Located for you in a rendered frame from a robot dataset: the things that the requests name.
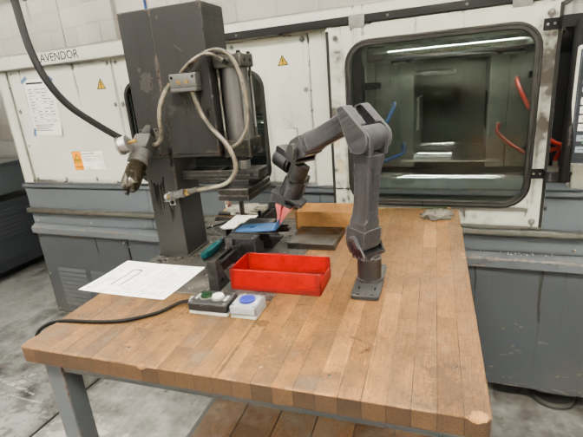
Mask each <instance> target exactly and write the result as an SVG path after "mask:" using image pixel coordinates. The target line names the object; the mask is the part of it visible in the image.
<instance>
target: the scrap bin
mask: <svg viewBox="0 0 583 437"><path fill-rule="evenodd" d="M229 273H230V279H231V286H232V290H252V291H263V292H273V293H284V294H294V295H305V296H315V297H321V295H322V293H323V291H324V288H325V286H326V285H327V283H328V281H329V279H330V277H331V259H330V257H325V256H307V255H291V254H273V253H257V252H247V253H246V254H245V255H244V256H243V257H242V258H241V259H240V260H239V261H237V262H236V263H235V264H234V265H233V266H232V267H231V268H230V269H229Z"/></svg>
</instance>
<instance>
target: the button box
mask: <svg viewBox="0 0 583 437"><path fill-rule="evenodd" d="M205 291H211V292H212V293H213V294H214V293H217V292H222V293H223V294H224V297H222V298H221V299H213V298H212V297H209V298H201V297H200V294H201V293H203V292H205ZM237 297H238V294H237V293H235V292H223V291H212V290H200V291H199V292H198V293H197V294H196V295H195V296H190V298H189V299H184V300H180V301H178V302H176V303H173V304H171V305H169V306H167V307H166V308H164V309H161V310H157V311H155V312H151V313H147V314H144V315H140V316H133V317H129V318H122V319H111V320H84V319H59V320H54V321H51V322H48V323H45V324H44V325H43V326H41V327H40V328H39V329H38V331H37V332H36V334H35V336H37V335H39V334H40V333H41V331H42V330H43V329H44V328H46V327H48V326H50V325H52V324H55V323H124V322H130V321H134V320H139V319H142V318H146V317H150V316H155V315H158V314H160V313H163V312H165V311H167V310H170V309H172V308H173V307H175V306H177V305H179V304H182V303H187V304H188V308H189V309H190V310H189V313H194V314H203V315H211V316H228V315H229V314H230V308H229V307H230V305H231V304H232V303H233V302H234V300H235V299H236V298H237Z"/></svg>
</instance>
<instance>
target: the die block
mask: <svg viewBox="0 0 583 437"><path fill-rule="evenodd" d="M235 243H241V244H243V250H244V253H243V254H242V255H241V256H239V257H238V261H239V260H240V259H241V258H242V257H243V256H244V255H245V254H246V253H247V252H257V253H265V252H264V248H271V249H272V248H273V247H274V246H275V245H276V244H277V243H278V242H277V241H269V240H260V238H259V239H258V240H257V241H256V242H255V243H253V242H235ZM225 244H226V248H228V247H229V246H230V245H231V244H232V243H231V241H225Z"/></svg>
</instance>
